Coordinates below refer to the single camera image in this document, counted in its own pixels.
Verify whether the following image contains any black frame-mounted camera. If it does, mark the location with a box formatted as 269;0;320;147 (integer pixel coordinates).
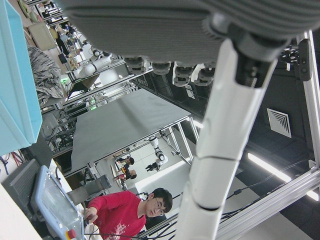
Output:
297;38;313;82

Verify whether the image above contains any grey covered workbench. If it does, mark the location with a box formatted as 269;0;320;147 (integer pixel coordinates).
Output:
70;88;193;173

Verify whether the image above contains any teal plastic bin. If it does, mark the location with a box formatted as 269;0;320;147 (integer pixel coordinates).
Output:
0;0;43;156

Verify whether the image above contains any white ceiling air vent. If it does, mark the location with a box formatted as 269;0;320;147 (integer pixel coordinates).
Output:
266;107;293;139

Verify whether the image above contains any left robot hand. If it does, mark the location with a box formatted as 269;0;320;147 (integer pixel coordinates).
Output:
53;0;320;240

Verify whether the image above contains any person in red sweater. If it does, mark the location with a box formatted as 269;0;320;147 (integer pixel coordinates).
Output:
83;187;174;240

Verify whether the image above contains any grey metal box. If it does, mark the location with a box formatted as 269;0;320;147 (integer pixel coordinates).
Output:
66;174;113;201

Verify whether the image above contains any grey ribbed control box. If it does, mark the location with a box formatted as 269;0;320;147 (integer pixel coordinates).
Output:
1;157;41;222

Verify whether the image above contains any blue-grey teach pendant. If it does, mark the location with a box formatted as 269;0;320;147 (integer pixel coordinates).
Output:
31;164;87;240

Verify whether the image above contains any ceiling light strip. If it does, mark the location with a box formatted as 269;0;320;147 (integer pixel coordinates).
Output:
246;152;293;183
306;189;320;202

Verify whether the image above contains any grey striped fabric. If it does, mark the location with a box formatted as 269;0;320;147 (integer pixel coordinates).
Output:
26;45;65;105

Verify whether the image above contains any beige cardboard box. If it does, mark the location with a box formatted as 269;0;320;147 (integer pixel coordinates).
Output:
26;23;55;50

